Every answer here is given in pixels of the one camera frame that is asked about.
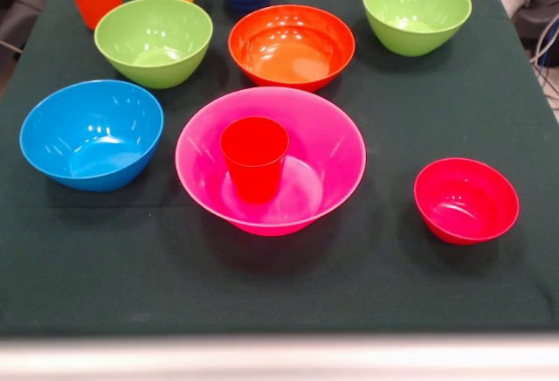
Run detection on red cup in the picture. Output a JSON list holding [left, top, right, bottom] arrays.
[[220, 116, 291, 204]]

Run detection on orange bowl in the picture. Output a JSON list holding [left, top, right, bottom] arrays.
[[228, 3, 356, 93]]

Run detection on large pink bowl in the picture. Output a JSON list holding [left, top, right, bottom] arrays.
[[175, 87, 369, 238]]

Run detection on dark green tablecloth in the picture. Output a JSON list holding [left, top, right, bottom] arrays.
[[0, 0, 559, 338]]

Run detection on green bowl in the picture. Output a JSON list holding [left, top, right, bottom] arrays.
[[362, 0, 473, 58], [93, 0, 214, 90]]

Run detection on small crimson bowl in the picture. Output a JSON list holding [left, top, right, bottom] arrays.
[[413, 157, 521, 246]]

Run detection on light blue bowl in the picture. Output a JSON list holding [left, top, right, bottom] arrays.
[[18, 79, 165, 193]]

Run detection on tangle of cables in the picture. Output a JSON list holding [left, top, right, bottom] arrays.
[[530, 17, 559, 114]]

